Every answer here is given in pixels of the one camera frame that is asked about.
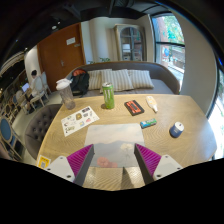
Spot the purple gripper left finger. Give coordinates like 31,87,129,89
45,144,94,186

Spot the large window frame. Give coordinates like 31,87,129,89
152,14,185,84

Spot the grey tufted chair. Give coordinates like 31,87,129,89
25,104,61,159

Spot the striped cushion middle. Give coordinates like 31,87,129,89
101,69,133,92

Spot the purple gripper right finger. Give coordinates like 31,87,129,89
134,144,182,184

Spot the brown wooden door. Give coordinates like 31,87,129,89
37,23,86,92

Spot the clear shaker bottle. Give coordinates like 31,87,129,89
56,78,75,110

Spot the seated person in white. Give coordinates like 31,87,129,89
28,70,38,102

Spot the sky print mouse pad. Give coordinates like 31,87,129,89
85,123,145,168

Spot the grey curved sofa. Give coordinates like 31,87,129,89
64,60,181,98

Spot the beige wooden chair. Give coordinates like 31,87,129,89
28,76,49,106

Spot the striped cushion right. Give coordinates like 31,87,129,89
128,70,154,89

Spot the grey glass cabinet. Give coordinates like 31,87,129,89
114,24,147,61

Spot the black orange tool case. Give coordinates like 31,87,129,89
124,100,144,116

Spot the blue round back chair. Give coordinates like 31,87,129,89
0,117,23,160

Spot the yellow qr code card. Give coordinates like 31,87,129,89
37,155,51,169

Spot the green drink can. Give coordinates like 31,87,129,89
102,82,115,109

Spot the blue white round can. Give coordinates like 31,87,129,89
169,122,184,138

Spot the striped cushion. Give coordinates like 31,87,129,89
88,69,111,90
128,70,154,89
101,69,133,92

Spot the striped cushion left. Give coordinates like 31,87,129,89
88,69,111,90

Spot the white sticker sheet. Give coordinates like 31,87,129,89
61,106,99,137

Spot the teal small pack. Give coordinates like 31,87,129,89
140,118,157,129

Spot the black backpack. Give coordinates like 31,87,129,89
70,69,89,97

